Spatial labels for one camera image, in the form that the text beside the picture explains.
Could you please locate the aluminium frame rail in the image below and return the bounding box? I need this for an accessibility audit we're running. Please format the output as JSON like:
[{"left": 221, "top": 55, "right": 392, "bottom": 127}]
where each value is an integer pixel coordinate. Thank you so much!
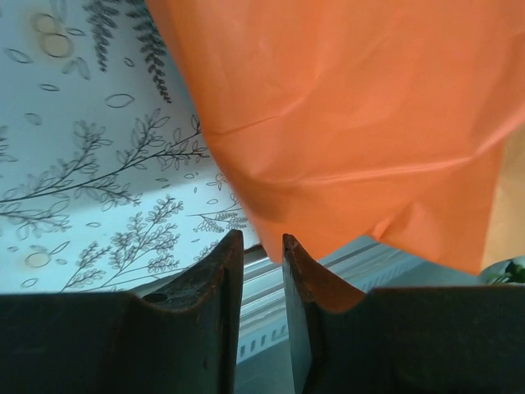
[{"left": 241, "top": 236, "right": 382, "bottom": 313}]

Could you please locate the floral patterned tablecloth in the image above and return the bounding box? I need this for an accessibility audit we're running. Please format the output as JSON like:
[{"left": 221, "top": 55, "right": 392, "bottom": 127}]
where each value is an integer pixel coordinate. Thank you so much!
[{"left": 0, "top": 0, "right": 263, "bottom": 295}]

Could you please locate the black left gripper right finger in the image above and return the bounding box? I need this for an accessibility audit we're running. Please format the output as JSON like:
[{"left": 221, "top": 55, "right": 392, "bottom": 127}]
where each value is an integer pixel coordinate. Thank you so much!
[{"left": 281, "top": 233, "right": 525, "bottom": 394}]

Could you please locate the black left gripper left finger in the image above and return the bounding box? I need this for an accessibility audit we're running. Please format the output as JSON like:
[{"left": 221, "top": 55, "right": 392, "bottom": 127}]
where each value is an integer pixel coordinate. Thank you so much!
[{"left": 0, "top": 229, "right": 245, "bottom": 394}]

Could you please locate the orange wrapping paper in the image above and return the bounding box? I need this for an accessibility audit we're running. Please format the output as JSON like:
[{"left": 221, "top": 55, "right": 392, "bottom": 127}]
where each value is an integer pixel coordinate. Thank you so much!
[{"left": 145, "top": 0, "right": 525, "bottom": 277}]

